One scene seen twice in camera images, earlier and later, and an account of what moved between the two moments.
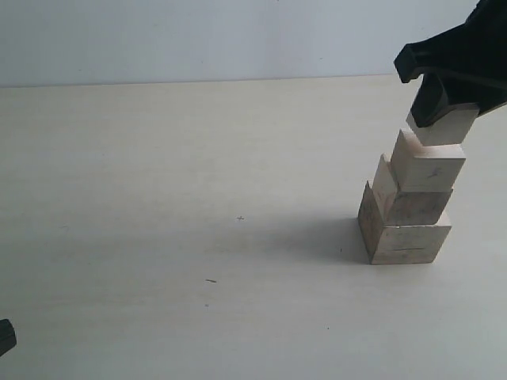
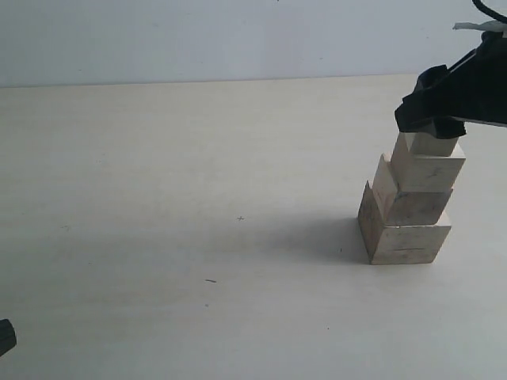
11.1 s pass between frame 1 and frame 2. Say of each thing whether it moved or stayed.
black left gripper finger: stayed
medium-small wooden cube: stayed
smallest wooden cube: moved
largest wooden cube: stayed
